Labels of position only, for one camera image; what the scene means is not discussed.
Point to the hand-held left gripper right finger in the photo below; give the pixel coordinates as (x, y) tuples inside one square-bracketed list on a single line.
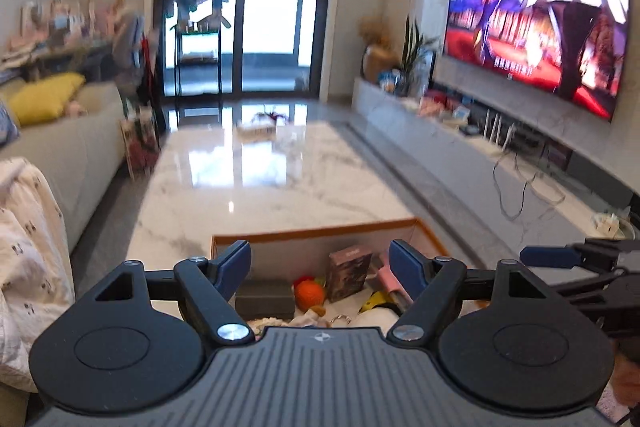
[(407, 269)]

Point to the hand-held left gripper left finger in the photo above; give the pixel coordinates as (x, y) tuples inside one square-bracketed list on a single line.
[(235, 267)]

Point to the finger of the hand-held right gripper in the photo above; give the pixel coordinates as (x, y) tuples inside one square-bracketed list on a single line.
[(547, 256), (600, 289)]

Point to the pink card wallet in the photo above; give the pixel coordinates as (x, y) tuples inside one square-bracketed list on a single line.
[(385, 282)]

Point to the dark grey gift box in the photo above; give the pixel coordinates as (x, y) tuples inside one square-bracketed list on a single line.
[(265, 299)]

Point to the yellow tape measure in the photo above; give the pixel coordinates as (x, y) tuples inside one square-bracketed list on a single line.
[(372, 304)]

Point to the figure print card box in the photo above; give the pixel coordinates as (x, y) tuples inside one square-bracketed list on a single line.
[(347, 272)]

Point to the white floral canister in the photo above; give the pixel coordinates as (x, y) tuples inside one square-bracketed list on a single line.
[(375, 321)]

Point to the orange cardboard box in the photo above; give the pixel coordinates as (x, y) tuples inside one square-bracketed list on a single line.
[(300, 257)]

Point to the white crochet bunny plush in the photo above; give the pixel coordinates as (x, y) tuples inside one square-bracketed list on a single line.
[(270, 323)]

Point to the crochet orange strawberry toy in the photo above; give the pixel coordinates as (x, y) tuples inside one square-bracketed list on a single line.
[(310, 293)]

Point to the white router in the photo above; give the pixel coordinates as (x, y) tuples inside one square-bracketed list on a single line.
[(500, 143)]

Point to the white marble TV cabinet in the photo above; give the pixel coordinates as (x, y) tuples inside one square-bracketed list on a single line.
[(450, 142)]

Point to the floral shopping bag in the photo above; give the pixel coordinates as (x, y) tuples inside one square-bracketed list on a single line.
[(140, 142)]

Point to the grey sofa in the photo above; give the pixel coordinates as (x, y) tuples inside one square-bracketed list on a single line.
[(75, 147)]

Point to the panda print blanket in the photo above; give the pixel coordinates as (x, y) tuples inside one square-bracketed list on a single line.
[(30, 257)]

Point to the gold vase with dried flowers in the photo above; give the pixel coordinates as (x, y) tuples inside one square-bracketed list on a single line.
[(377, 62)]

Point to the green potted plant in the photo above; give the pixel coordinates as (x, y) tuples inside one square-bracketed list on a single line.
[(415, 57)]

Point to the curved television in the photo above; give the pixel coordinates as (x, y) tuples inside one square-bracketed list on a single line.
[(540, 32)]

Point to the small pink plush toy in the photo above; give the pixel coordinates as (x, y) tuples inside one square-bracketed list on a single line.
[(75, 108)]

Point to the black shelf rack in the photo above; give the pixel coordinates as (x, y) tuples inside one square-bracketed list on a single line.
[(195, 32)]

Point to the grey office chair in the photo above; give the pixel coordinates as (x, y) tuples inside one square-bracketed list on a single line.
[(127, 42)]

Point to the yellow pillow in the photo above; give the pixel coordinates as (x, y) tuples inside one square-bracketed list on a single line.
[(45, 99)]

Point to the black framed glass door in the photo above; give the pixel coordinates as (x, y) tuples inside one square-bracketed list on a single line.
[(237, 7)]

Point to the blue patterned pillow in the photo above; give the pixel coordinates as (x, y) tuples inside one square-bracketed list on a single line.
[(6, 127)]

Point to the cluttered desk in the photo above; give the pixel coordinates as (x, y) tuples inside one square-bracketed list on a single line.
[(60, 52)]

